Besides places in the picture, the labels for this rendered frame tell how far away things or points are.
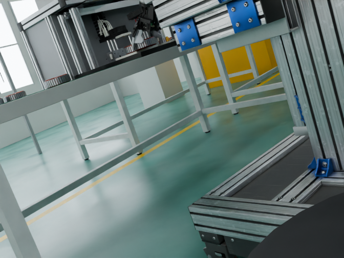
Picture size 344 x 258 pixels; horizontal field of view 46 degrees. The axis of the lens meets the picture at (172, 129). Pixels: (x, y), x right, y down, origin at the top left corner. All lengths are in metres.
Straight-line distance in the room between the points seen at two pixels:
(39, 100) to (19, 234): 0.40
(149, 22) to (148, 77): 4.41
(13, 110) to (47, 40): 0.90
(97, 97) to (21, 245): 8.62
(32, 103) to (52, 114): 7.81
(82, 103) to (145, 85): 3.53
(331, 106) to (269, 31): 0.29
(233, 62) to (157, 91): 1.21
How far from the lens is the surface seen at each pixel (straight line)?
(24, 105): 1.28
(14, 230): 1.29
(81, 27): 1.90
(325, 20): 1.21
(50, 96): 1.32
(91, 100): 9.70
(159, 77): 6.03
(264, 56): 5.54
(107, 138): 3.62
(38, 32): 2.15
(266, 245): 0.36
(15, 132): 8.65
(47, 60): 2.16
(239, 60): 5.73
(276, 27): 1.22
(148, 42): 1.80
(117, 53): 2.03
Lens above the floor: 0.74
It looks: 11 degrees down
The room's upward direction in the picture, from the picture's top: 19 degrees counter-clockwise
